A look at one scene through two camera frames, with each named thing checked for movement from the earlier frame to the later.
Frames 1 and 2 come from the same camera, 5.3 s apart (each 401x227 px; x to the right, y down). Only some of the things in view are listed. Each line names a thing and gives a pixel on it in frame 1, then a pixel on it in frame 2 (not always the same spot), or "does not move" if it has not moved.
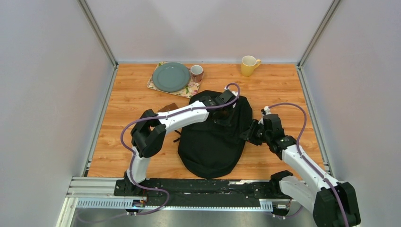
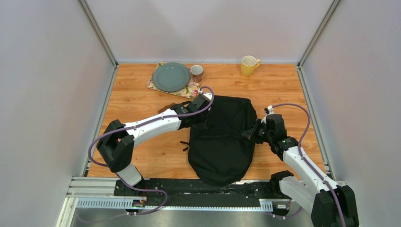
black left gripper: x=228 y=123 to x=207 y=113
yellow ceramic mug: x=248 y=64 does not move
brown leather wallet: x=172 y=106 does not move
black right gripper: x=248 y=135 does not move
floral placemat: x=190 y=91 does not move
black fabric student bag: x=199 y=95 to x=218 y=154
